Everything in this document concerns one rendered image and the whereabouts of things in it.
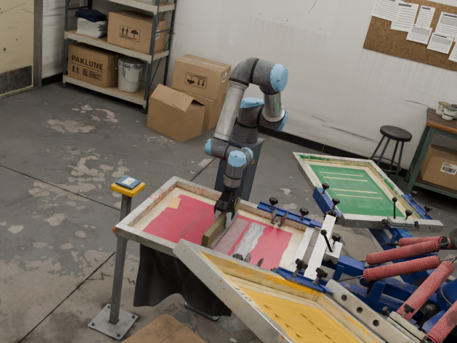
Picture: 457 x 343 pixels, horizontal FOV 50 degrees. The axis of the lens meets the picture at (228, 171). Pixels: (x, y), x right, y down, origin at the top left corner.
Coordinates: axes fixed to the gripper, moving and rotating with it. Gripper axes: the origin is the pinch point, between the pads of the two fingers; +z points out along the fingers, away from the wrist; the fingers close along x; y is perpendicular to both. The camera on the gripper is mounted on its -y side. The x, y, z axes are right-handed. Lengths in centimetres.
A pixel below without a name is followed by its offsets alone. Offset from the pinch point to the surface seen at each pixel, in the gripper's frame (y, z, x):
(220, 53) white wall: 381, 6, 144
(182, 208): 8.8, 4.5, 23.2
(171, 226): -8.5, 4.9, 21.0
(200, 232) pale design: -4.9, 4.9, 7.7
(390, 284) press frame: -1, -2, -77
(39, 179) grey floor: 124, 96, 199
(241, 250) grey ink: -7.8, 4.5, -13.7
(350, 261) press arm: 1, -4, -59
